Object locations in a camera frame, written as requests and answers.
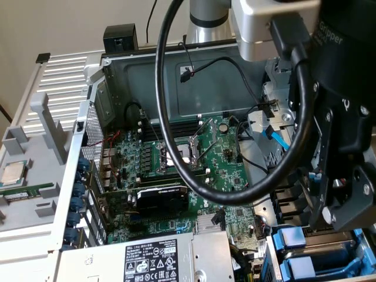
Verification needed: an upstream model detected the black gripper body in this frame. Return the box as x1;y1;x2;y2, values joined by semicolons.
289;0;376;189

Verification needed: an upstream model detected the hard disk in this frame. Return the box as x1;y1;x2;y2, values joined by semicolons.
270;224;368;265

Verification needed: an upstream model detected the blue SATA wire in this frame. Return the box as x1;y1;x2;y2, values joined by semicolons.
263;125;291;155

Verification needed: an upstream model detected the empty blue disk carrier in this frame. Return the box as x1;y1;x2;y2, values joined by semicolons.
277;254;376;280

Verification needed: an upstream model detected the grey metal disk bay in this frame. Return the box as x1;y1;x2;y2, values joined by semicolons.
264;223;376;282

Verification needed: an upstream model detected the silver optical drive cage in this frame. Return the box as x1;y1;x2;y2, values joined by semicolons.
260;55;296;165

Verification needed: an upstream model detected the green motherboard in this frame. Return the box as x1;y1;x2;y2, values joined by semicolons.
98;113;268;256

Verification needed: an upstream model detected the metal socket cover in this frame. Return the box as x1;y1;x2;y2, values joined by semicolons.
190;117;220;166

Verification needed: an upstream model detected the silver chipset heatsink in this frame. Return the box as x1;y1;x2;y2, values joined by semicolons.
195;215;227;234

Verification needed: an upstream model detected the CPU socket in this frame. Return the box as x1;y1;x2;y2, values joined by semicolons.
155;136;203;173

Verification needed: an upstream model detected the black RAM slot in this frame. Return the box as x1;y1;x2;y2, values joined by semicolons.
142;129;204;142
137;125;204;137
137;115;204;127
140;169;210;179
137;119;204;132

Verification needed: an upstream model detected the grey power supply unit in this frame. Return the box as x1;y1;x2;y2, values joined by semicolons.
57;230;236;282

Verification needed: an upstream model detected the black graphics card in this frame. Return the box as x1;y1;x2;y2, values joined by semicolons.
98;184;190;220

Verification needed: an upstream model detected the green RAM stick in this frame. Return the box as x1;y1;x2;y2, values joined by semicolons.
0;182;56;201
137;173;208;187

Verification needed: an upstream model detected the thin metal locking lever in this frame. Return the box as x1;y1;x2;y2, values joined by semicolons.
139;108;162;147

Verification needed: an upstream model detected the open PC case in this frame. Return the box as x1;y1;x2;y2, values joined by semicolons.
48;31;376;282

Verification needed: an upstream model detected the black plastic block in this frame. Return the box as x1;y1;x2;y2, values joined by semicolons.
102;23;139;54

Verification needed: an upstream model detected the grey parts rack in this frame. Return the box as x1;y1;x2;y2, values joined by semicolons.
0;92;76;229

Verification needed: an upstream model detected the silver CPU chip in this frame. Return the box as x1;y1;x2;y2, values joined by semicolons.
0;160;30;187

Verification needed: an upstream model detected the black ribbed plastic bracket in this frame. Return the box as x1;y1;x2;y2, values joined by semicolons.
270;176;314;229

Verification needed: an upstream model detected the thin black looped wire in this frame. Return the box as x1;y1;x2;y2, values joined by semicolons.
236;104;270;174

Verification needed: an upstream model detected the light grey latch bracket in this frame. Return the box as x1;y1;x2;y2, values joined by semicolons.
247;112;278;139

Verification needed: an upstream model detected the black plastic cable clip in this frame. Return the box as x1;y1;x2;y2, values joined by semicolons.
254;99;279;119

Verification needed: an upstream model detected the thick black camera cable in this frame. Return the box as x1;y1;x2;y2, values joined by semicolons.
155;0;313;206

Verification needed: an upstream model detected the white cable label tag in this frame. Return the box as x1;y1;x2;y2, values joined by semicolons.
254;238;267;261

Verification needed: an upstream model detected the black cable angled connector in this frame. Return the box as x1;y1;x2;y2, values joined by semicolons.
211;209;226;231

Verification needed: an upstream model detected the braided power supply cable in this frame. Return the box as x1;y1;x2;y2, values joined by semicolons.
229;243;257;282

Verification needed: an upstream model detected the black cable flat connector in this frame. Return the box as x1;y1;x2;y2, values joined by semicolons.
179;57;264;106

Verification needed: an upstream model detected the thin black hanging cable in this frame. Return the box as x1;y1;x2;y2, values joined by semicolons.
146;0;159;42

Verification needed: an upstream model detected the dark brown cable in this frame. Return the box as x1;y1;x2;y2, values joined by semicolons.
0;102;13;124

